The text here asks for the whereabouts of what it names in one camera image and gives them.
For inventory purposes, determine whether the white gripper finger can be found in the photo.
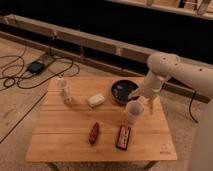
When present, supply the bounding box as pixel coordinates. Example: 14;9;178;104
148;98;155;115
128;88;141;100

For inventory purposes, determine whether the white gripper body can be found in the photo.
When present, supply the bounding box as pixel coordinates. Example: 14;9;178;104
139;71;165;99

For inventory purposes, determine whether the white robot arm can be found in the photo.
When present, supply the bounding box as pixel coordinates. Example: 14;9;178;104
129;52;213;171

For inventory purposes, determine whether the black bowl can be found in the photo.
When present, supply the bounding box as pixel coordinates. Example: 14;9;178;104
111;80;138;105

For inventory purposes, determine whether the white paper cup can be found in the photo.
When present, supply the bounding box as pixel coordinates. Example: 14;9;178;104
125;100;144;124

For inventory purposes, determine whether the black red rectangular box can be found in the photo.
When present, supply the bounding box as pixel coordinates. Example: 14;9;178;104
116;125;131;150

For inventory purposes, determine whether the blue power box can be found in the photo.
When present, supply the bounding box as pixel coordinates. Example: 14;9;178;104
27;61;45;74

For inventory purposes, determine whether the black cable at right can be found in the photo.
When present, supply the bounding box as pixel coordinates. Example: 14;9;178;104
188;89;200;124

